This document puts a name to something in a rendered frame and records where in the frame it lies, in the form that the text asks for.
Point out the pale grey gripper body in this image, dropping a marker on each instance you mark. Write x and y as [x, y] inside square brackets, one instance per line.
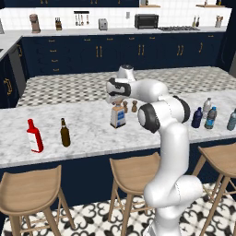
[112, 100]

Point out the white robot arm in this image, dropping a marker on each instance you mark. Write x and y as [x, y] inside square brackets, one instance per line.
[172, 144]

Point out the brown pepper shaker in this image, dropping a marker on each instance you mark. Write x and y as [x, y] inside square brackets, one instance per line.
[134, 107]
[125, 107]

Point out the white bottle with blue label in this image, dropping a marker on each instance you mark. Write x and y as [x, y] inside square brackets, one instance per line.
[118, 116]

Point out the navy base cupboard run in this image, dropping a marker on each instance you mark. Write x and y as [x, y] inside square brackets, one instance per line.
[123, 52]

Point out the brown glass bottle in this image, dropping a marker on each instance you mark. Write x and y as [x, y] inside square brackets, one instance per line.
[65, 135]

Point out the silver toaster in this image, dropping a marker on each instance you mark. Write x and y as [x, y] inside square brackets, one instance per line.
[103, 24]

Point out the wooden bar stool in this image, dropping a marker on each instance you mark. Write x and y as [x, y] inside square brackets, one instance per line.
[30, 190]
[132, 175]
[219, 159]

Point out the navy kitchen island base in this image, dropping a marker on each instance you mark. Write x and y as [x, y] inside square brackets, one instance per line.
[89, 178]

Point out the black toaster oven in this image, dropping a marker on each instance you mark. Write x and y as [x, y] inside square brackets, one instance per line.
[146, 21]

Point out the dark blue plastic bottle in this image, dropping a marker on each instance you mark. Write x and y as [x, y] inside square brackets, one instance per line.
[197, 118]

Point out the red glass bottle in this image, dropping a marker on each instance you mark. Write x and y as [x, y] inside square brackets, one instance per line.
[34, 137]

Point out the knife block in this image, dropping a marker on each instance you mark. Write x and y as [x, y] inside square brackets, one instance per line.
[58, 24]

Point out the clear plastic bottle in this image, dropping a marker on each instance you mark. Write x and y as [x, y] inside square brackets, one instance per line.
[207, 106]

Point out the black hob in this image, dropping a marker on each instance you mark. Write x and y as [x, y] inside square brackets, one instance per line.
[179, 28]

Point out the grey plastic bottle blue label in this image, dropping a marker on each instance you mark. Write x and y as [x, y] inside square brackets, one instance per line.
[210, 119]

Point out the grey dishwasher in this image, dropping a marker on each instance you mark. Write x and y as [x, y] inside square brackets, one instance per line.
[17, 69]

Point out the navy side cupboard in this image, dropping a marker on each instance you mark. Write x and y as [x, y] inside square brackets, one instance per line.
[6, 83]

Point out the dark bottle pair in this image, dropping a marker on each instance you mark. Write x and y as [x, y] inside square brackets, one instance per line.
[195, 22]

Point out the teal grey plastic bottle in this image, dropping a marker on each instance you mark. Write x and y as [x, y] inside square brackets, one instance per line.
[232, 121]

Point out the pot with kitchen tools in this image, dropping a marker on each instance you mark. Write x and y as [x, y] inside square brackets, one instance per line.
[218, 22]

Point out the navy tall cupboard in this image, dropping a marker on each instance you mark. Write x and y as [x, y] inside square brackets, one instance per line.
[229, 37]

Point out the rail with hanging tools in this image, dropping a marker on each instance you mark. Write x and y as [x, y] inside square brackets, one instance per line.
[81, 17]

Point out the wooden wall shelf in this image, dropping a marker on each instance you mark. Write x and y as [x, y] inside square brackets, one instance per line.
[209, 5]
[150, 5]

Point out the navy wall cupboard run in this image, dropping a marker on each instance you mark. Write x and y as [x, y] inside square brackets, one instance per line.
[70, 2]

